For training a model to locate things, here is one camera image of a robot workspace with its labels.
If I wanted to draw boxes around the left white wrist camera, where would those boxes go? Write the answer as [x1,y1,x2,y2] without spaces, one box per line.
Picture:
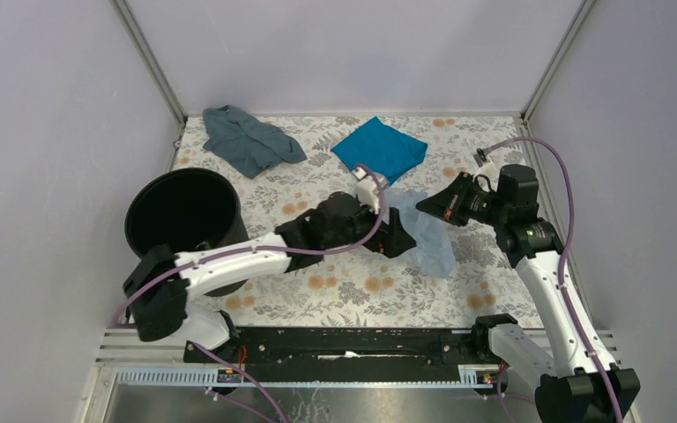
[352,167,387,214]

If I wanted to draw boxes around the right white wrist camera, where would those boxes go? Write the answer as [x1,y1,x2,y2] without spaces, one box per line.
[474,149,499,181]

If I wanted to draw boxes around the floral table mat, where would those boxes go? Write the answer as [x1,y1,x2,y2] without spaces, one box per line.
[175,115,542,329]

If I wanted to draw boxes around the white slotted cable duct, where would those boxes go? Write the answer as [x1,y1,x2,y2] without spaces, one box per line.
[116,366,496,392]

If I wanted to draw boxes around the grey-blue cloth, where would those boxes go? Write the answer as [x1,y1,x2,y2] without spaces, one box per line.
[203,105,307,179]

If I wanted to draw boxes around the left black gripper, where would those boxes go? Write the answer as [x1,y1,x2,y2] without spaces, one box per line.
[324,194,416,258]

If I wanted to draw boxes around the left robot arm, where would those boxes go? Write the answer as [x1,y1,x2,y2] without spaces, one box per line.
[121,192,417,362]

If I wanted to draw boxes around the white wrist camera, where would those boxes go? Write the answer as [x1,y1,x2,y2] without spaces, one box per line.
[474,149,499,181]
[352,167,387,214]

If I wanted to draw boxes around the black ribbed trash bin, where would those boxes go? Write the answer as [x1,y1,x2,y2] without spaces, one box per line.
[124,167,252,298]

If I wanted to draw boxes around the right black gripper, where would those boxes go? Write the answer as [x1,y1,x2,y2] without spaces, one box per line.
[415,172,509,228]

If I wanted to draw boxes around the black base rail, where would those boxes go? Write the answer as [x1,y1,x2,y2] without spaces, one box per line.
[182,311,529,384]

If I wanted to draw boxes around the light blue trash bag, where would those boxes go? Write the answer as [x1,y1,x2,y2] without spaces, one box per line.
[385,188,457,278]

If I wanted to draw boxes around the bright blue cloth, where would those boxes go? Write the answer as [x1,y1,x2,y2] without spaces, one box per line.
[331,117,428,185]

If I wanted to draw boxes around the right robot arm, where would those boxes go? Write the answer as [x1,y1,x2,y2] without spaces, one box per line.
[416,165,641,422]

